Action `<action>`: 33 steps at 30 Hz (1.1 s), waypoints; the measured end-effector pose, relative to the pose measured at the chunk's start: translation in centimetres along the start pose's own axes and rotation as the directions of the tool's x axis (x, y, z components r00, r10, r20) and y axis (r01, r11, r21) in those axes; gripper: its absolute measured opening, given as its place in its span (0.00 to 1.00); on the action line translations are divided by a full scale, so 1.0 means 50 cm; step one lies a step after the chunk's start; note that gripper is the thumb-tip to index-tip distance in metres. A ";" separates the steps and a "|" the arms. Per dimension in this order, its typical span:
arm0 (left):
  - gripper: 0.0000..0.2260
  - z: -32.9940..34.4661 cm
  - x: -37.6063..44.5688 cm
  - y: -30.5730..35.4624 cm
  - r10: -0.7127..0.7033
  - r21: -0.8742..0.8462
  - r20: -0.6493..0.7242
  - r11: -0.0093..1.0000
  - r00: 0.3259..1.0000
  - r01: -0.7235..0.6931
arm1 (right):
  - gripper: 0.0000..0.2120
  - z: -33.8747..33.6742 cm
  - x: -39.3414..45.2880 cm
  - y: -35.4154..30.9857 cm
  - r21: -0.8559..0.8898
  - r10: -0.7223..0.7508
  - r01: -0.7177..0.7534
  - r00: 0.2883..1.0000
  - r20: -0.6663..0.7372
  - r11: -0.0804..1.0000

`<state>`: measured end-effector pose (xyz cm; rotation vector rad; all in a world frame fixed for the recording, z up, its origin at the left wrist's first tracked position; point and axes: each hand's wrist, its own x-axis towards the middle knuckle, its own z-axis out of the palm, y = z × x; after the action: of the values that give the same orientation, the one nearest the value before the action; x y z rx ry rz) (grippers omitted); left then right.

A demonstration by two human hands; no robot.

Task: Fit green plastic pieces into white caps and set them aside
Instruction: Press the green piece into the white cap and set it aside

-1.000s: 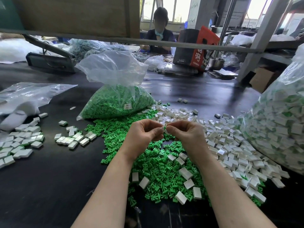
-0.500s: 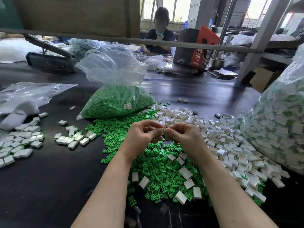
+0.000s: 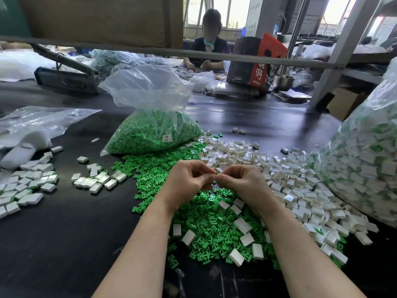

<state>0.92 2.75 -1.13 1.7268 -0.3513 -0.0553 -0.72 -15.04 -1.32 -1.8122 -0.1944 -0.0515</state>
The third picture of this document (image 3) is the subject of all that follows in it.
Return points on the person's left hand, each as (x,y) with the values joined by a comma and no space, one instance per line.
(183,184)

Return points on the person's right hand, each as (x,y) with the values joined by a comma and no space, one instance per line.
(249,186)

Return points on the pile of green parts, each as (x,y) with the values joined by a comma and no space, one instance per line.
(149,174)

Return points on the pile of white plastic caps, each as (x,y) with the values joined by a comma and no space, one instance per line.
(314,188)

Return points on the pile of assembled white pieces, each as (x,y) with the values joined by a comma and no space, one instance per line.
(30,185)

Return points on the person's right forearm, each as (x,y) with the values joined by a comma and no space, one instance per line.
(316,265)

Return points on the person's left forearm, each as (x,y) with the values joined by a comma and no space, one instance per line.
(136,265)

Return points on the bag of green clips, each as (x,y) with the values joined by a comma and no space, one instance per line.
(156,130)

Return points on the large bag of white caps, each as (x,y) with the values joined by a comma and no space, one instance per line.
(375,157)

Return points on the clear bag of pale parts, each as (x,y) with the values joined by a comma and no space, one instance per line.
(123,61)

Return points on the white paper sheets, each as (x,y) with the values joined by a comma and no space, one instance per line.
(292,95)

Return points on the crumpled white plastic bag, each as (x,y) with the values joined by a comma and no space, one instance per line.
(204,80)

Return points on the metal bowl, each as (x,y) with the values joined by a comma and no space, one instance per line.
(284,82)

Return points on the black and red box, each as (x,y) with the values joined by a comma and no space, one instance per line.
(253,65)

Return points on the cardboard box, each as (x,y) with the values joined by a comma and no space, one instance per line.
(347,104)

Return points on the black table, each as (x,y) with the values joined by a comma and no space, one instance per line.
(62,252)

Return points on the empty clear plastic bag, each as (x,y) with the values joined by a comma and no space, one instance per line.
(40,121)

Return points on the white bags on shelf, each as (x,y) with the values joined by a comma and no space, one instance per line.
(341,51)

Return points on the brown board panel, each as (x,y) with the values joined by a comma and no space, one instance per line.
(93,19)

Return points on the white plastic sheet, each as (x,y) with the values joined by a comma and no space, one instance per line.
(25,64)

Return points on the grey metal shelf frame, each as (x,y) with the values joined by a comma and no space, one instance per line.
(124,49)

